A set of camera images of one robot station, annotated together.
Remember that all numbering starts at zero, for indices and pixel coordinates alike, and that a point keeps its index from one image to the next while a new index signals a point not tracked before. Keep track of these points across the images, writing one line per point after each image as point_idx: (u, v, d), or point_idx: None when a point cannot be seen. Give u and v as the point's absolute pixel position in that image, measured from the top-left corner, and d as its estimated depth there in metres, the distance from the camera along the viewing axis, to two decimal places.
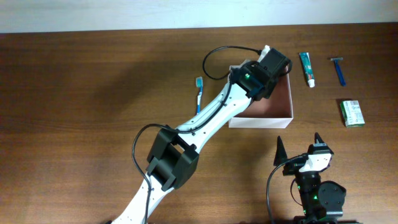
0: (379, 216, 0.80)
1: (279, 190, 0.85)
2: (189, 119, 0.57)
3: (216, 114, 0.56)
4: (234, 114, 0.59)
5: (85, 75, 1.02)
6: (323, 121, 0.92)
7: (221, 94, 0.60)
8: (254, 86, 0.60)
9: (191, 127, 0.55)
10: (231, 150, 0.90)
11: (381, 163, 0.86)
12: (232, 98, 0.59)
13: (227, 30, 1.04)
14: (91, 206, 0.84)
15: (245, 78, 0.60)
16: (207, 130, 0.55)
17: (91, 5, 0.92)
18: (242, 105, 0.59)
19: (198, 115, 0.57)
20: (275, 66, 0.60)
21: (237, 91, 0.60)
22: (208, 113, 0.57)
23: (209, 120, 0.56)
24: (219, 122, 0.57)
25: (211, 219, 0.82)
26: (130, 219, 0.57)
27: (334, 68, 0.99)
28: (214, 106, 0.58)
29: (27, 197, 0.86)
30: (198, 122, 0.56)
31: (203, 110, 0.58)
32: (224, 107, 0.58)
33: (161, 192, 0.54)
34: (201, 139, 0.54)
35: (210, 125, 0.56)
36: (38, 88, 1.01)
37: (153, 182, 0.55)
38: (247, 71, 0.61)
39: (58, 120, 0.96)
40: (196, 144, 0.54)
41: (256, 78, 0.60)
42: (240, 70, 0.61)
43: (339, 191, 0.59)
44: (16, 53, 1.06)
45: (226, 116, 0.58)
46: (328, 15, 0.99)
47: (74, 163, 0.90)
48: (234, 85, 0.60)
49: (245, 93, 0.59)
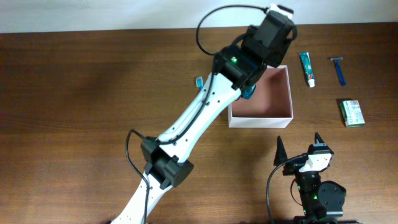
0: (379, 216, 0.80)
1: (280, 190, 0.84)
2: (171, 127, 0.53)
3: (196, 117, 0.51)
4: (219, 112, 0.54)
5: (84, 74, 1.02)
6: (323, 121, 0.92)
7: (202, 90, 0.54)
8: (243, 71, 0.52)
9: (171, 137, 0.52)
10: (231, 150, 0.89)
11: (382, 163, 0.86)
12: (216, 94, 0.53)
13: (227, 30, 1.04)
14: (89, 206, 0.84)
15: (232, 63, 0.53)
16: (189, 136, 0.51)
17: (91, 5, 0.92)
18: (227, 100, 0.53)
19: (179, 121, 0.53)
20: (272, 38, 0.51)
21: (222, 83, 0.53)
22: (188, 117, 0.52)
23: (190, 126, 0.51)
24: (204, 124, 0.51)
25: (211, 219, 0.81)
26: (129, 218, 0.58)
27: (333, 68, 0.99)
28: (196, 107, 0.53)
29: (24, 198, 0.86)
30: (179, 129, 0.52)
31: (184, 113, 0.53)
32: (207, 106, 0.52)
33: (161, 190, 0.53)
34: (184, 149, 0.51)
35: (192, 130, 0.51)
36: (35, 88, 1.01)
37: (151, 180, 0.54)
38: (234, 53, 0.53)
39: (56, 119, 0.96)
40: (178, 154, 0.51)
41: (245, 61, 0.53)
42: (225, 52, 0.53)
43: (339, 191, 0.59)
44: (13, 51, 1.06)
45: (210, 116, 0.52)
46: (328, 15, 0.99)
47: (71, 163, 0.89)
48: (218, 75, 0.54)
49: (231, 84, 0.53)
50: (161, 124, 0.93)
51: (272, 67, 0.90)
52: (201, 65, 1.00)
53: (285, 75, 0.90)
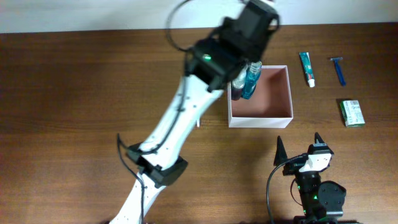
0: (379, 216, 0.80)
1: (280, 190, 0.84)
2: (152, 134, 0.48)
3: (173, 128, 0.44)
4: (198, 116, 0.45)
5: (83, 74, 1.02)
6: (323, 121, 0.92)
7: (177, 93, 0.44)
8: (221, 71, 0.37)
9: (152, 146, 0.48)
10: (232, 150, 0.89)
11: (382, 163, 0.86)
12: (191, 99, 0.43)
13: None
14: (89, 206, 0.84)
15: (206, 62, 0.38)
16: (170, 145, 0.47)
17: (91, 5, 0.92)
18: (204, 104, 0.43)
19: (157, 128, 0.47)
20: (255, 27, 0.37)
21: (196, 87, 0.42)
22: (165, 126, 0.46)
23: (168, 137, 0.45)
24: (182, 134, 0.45)
25: (211, 219, 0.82)
26: (127, 218, 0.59)
27: (333, 68, 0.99)
28: (172, 115, 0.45)
29: (23, 198, 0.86)
30: (158, 137, 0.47)
31: (161, 120, 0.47)
32: (183, 114, 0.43)
33: (155, 190, 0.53)
34: (168, 157, 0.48)
35: (170, 141, 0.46)
36: (35, 88, 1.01)
37: (145, 181, 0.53)
38: (206, 48, 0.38)
39: (56, 119, 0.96)
40: (161, 162, 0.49)
41: (222, 56, 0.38)
42: (194, 48, 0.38)
43: (339, 191, 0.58)
44: (13, 52, 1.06)
45: (188, 123, 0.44)
46: (328, 15, 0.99)
47: (71, 163, 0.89)
48: (191, 78, 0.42)
49: (206, 88, 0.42)
50: None
51: (272, 67, 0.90)
52: None
53: (285, 74, 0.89)
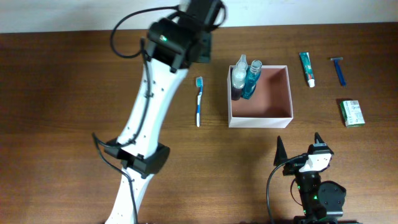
0: (379, 216, 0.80)
1: (280, 190, 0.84)
2: (126, 126, 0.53)
3: (145, 113, 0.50)
4: (166, 99, 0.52)
5: (83, 74, 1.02)
6: (323, 121, 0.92)
7: (143, 81, 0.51)
8: (179, 48, 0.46)
9: (130, 137, 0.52)
10: (231, 150, 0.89)
11: (382, 163, 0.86)
12: (157, 83, 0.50)
13: (227, 30, 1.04)
14: (89, 206, 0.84)
15: (164, 41, 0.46)
16: (147, 132, 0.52)
17: (91, 5, 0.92)
18: (170, 84, 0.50)
19: (130, 119, 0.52)
20: (203, 12, 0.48)
21: (160, 70, 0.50)
22: (138, 114, 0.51)
23: (142, 122, 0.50)
24: (155, 117, 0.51)
25: (211, 219, 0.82)
26: (121, 215, 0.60)
27: (333, 68, 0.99)
28: (142, 101, 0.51)
29: (23, 198, 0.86)
30: (134, 127, 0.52)
31: (133, 111, 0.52)
32: (152, 98, 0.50)
33: (143, 180, 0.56)
34: (145, 144, 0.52)
35: (146, 126, 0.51)
36: (35, 88, 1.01)
37: (130, 173, 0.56)
38: (163, 30, 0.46)
39: (55, 119, 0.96)
40: (141, 151, 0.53)
41: (175, 35, 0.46)
42: (152, 30, 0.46)
43: (339, 191, 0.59)
44: (12, 51, 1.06)
45: (159, 106, 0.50)
46: (328, 15, 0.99)
47: (71, 163, 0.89)
48: (153, 62, 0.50)
49: (170, 69, 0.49)
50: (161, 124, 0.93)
51: (272, 67, 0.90)
52: (201, 65, 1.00)
53: (285, 74, 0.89)
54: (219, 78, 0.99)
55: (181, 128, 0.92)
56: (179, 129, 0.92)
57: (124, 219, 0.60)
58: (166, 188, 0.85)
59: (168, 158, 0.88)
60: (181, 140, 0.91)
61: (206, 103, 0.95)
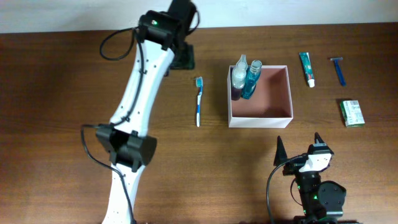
0: (379, 216, 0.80)
1: (280, 189, 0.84)
2: (120, 106, 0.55)
3: (140, 88, 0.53)
4: (158, 76, 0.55)
5: (83, 74, 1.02)
6: (323, 121, 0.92)
7: (137, 61, 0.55)
8: (168, 30, 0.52)
9: (123, 116, 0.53)
10: (232, 149, 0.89)
11: (382, 163, 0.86)
12: (150, 61, 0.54)
13: (227, 30, 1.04)
14: (89, 206, 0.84)
15: (154, 25, 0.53)
16: (140, 109, 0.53)
17: (91, 5, 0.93)
18: (162, 61, 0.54)
19: (124, 98, 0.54)
20: (186, 4, 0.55)
21: (152, 49, 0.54)
22: (132, 91, 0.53)
23: (136, 98, 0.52)
24: (148, 92, 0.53)
25: (211, 219, 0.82)
26: (117, 212, 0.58)
27: (333, 68, 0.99)
28: (136, 78, 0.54)
29: (23, 198, 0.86)
30: (128, 106, 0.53)
31: (127, 89, 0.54)
32: (146, 74, 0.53)
33: (134, 173, 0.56)
34: (138, 122, 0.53)
35: (140, 102, 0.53)
36: (34, 87, 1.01)
37: (122, 168, 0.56)
38: (152, 17, 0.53)
39: (55, 119, 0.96)
40: (135, 129, 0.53)
41: (165, 19, 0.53)
42: (145, 16, 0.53)
43: (339, 191, 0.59)
44: (12, 51, 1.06)
45: (152, 82, 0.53)
46: (328, 15, 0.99)
47: (71, 163, 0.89)
48: (145, 42, 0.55)
49: (160, 48, 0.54)
50: (161, 124, 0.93)
51: (272, 67, 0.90)
52: (201, 65, 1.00)
53: (285, 75, 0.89)
54: (219, 78, 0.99)
55: (181, 128, 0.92)
56: (179, 129, 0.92)
57: (120, 217, 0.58)
58: (166, 188, 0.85)
59: (168, 158, 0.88)
60: (180, 140, 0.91)
61: (207, 103, 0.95)
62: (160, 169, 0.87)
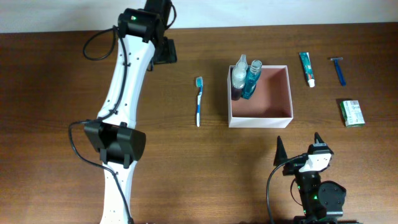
0: (379, 216, 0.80)
1: (280, 190, 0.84)
2: (106, 100, 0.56)
3: (125, 79, 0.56)
4: (142, 68, 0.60)
5: (83, 74, 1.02)
6: (323, 121, 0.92)
7: (119, 55, 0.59)
8: (147, 25, 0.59)
9: (111, 108, 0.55)
10: (231, 149, 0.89)
11: (382, 163, 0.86)
12: (132, 53, 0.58)
13: (227, 30, 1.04)
14: (89, 206, 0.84)
15: (134, 22, 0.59)
16: (127, 101, 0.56)
17: (91, 5, 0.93)
18: (143, 53, 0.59)
19: (110, 92, 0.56)
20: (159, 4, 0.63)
21: (133, 43, 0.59)
22: (118, 83, 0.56)
23: (122, 89, 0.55)
24: (134, 83, 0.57)
25: (211, 219, 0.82)
26: (114, 211, 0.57)
27: (333, 68, 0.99)
28: (120, 71, 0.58)
29: (23, 198, 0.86)
30: (114, 98, 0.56)
31: (112, 83, 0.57)
32: (130, 66, 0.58)
33: (126, 168, 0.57)
34: (126, 112, 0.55)
35: (127, 94, 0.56)
36: (34, 87, 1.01)
37: (114, 166, 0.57)
38: (130, 15, 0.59)
39: (55, 119, 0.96)
40: (124, 120, 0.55)
41: (142, 16, 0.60)
42: (124, 15, 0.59)
43: (339, 191, 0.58)
44: (12, 51, 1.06)
45: (137, 73, 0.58)
46: (328, 15, 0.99)
47: (71, 163, 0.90)
48: (127, 37, 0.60)
49: (142, 40, 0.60)
50: (161, 124, 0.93)
51: (272, 67, 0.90)
52: (201, 65, 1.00)
53: (285, 75, 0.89)
54: (219, 78, 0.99)
55: (181, 128, 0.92)
56: (179, 129, 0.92)
57: (117, 216, 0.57)
58: (166, 188, 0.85)
59: (168, 158, 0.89)
60: (180, 140, 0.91)
61: (207, 103, 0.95)
62: (160, 169, 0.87)
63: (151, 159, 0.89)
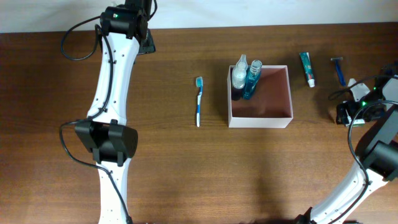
0: (379, 216, 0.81)
1: (280, 189, 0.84)
2: (94, 99, 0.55)
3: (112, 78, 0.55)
4: (129, 64, 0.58)
5: (83, 74, 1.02)
6: (323, 121, 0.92)
7: (104, 53, 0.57)
8: (129, 21, 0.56)
9: (100, 106, 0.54)
10: (231, 149, 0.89)
11: None
12: (117, 50, 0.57)
13: (227, 30, 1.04)
14: (89, 206, 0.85)
15: (115, 19, 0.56)
16: (116, 98, 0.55)
17: (91, 5, 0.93)
18: (129, 49, 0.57)
19: (98, 89, 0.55)
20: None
21: (117, 40, 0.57)
22: (105, 81, 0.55)
23: (111, 87, 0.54)
24: (121, 79, 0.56)
25: (211, 219, 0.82)
26: (111, 211, 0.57)
27: (333, 69, 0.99)
28: (107, 69, 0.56)
29: (23, 198, 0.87)
30: (102, 96, 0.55)
31: (99, 81, 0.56)
32: (116, 63, 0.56)
33: (120, 167, 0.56)
34: (115, 109, 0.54)
35: (115, 91, 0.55)
36: (33, 87, 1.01)
37: (107, 165, 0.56)
38: (112, 12, 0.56)
39: (55, 119, 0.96)
40: (114, 117, 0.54)
41: (124, 12, 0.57)
42: (104, 12, 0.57)
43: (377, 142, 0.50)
44: (11, 51, 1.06)
45: (122, 70, 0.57)
46: (328, 15, 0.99)
47: (71, 163, 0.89)
48: (111, 35, 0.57)
49: (125, 37, 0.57)
50: (161, 124, 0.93)
51: (272, 66, 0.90)
52: (201, 65, 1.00)
53: (285, 75, 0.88)
54: (218, 78, 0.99)
55: (181, 127, 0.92)
56: (179, 129, 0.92)
57: (114, 216, 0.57)
58: (166, 188, 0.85)
59: (168, 158, 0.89)
60: (180, 140, 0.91)
61: (206, 103, 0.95)
62: (160, 169, 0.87)
63: (152, 158, 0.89)
